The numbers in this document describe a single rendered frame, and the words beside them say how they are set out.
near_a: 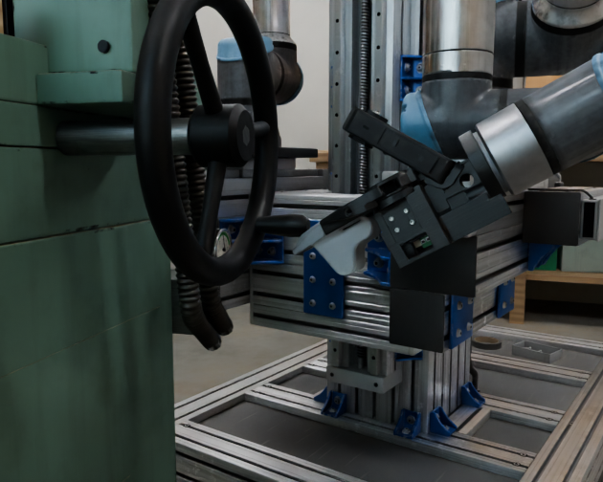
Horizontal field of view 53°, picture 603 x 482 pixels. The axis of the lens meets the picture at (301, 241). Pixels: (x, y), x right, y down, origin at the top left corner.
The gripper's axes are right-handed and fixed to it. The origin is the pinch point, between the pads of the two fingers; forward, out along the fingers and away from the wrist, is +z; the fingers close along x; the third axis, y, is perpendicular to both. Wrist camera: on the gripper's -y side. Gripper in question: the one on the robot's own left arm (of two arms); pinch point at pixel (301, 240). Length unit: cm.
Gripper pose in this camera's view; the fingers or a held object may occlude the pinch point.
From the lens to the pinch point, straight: 63.0
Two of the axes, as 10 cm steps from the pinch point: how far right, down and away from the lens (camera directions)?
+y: 4.5, 8.9, -1.1
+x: 3.4, -0.5, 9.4
